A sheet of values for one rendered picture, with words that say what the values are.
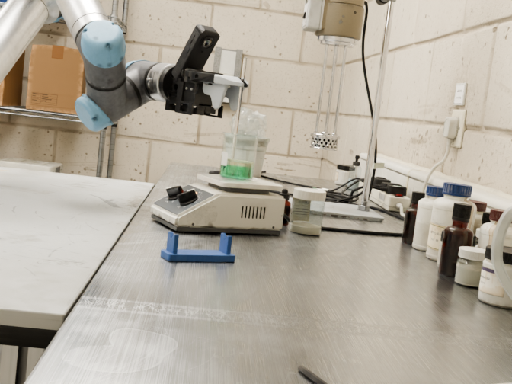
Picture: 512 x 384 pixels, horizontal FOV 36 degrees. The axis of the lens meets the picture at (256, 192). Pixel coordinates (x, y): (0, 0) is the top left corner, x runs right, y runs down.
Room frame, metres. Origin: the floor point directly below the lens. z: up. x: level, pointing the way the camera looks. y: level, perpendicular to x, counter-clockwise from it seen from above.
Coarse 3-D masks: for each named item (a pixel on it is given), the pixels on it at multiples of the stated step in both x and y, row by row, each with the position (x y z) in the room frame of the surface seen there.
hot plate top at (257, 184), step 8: (200, 176) 1.37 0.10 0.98; (208, 176) 1.35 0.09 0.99; (216, 176) 1.37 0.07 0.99; (216, 184) 1.31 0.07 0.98; (224, 184) 1.29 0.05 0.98; (232, 184) 1.29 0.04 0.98; (240, 184) 1.30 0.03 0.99; (248, 184) 1.31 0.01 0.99; (256, 184) 1.31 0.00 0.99; (264, 184) 1.32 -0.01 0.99; (272, 184) 1.34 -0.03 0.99
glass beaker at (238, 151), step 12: (228, 132) 1.37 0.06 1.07; (228, 144) 1.33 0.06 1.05; (240, 144) 1.32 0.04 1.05; (252, 144) 1.33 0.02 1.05; (228, 156) 1.33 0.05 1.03; (240, 156) 1.32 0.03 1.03; (252, 156) 1.33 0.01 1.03; (228, 168) 1.32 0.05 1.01; (240, 168) 1.32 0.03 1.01; (252, 168) 1.34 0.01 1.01; (240, 180) 1.32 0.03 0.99; (252, 180) 1.34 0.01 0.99
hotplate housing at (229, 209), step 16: (224, 192) 1.29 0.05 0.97; (240, 192) 1.32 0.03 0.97; (256, 192) 1.33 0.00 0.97; (160, 208) 1.32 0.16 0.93; (192, 208) 1.26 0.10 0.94; (208, 208) 1.27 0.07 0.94; (224, 208) 1.28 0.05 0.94; (240, 208) 1.30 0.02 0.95; (256, 208) 1.31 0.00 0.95; (272, 208) 1.33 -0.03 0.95; (176, 224) 1.25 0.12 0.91; (192, 224) 1.26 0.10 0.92; (208, 224) 1.27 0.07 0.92; (224, 224) 1.28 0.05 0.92; (240, 224) 1.30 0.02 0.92; (256, 224) 1.31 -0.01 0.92; (272, 224) 1.33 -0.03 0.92
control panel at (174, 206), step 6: (186, 186) 1.38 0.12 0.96; (192, 186) 1.37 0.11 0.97; (198, 192) 1.32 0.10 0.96; (204, 192) 1.31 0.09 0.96; (162, 198) 1.36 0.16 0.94; (198, 198) 1.29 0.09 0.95; (204, 198) 1.28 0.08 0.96; (156, 204) 1.34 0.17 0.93; (162, 204) 1.33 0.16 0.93; (168, 204) 1.31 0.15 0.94; (174, 204) 1.30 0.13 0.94; (192, 204) 1.27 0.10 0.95; (168, 210) 1.29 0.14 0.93; (174, 210) 1.27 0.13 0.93; (180, 210) 1.26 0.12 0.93
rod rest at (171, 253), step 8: (168, 232) 1.04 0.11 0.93; (168, 240) 1.04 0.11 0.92; (176, 240) 1.03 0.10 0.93; (224, 240) 1.07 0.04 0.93; (168, 248) 1.04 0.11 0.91; (176, 248) 1.03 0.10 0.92; (224, 248) 1.07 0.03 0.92; (168, 256) 1.02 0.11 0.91; (176, 256) 1.02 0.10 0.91; (184, 256) 1.03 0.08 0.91; (192, 256) 1.03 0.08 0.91; (200, 256) 1.04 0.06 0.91; (208, 256) 1.05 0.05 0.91; (216, 256) 1.05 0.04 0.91; (224, 256) 1.06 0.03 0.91; (232, 256) 1.06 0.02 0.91
